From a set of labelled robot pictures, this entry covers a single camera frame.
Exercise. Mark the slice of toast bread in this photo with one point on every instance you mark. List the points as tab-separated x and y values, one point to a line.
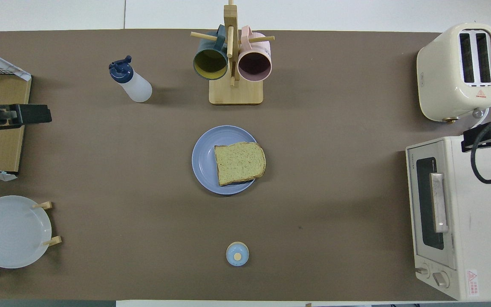
239	164

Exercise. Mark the cream two-slot toaster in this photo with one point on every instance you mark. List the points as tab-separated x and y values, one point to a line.
437	85

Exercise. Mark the white toaster oven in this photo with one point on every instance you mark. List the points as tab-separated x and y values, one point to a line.
484	213

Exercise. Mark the wooden mug tree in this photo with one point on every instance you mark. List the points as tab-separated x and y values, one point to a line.
237	91

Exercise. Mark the periwinkle blue dinner plate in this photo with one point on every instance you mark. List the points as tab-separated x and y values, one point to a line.
205	162

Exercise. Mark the dark teal mug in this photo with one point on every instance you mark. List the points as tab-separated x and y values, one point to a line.
210	64

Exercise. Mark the wooden plate rack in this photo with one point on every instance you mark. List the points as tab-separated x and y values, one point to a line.
53	241

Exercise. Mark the brown table mat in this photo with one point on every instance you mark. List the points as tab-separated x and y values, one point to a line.
335	128

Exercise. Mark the wooden two-tier shelf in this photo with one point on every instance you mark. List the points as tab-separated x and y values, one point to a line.
2	145

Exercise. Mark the pink ribbed mug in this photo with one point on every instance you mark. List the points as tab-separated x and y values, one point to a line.
254	64

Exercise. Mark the wooden box crate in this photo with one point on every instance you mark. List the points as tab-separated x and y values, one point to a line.
19	73

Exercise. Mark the pale grey plate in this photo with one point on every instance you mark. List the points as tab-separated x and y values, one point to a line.
11	232

